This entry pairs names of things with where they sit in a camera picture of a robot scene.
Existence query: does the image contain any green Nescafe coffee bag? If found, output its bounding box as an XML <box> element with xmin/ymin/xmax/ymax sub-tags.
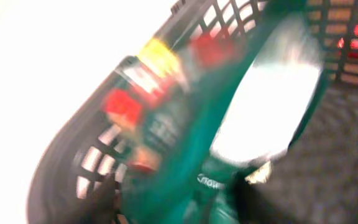
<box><xmin>104</xmin><ymin>0</ymin><xmax>326</xmax><ymax>223</ymax></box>

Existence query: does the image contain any grey plastic basket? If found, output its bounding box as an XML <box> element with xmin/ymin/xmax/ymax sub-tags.
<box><xmin>27</xmin><ymin>1</ymin><xmax>358</xmax><ymax>223</ymax></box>

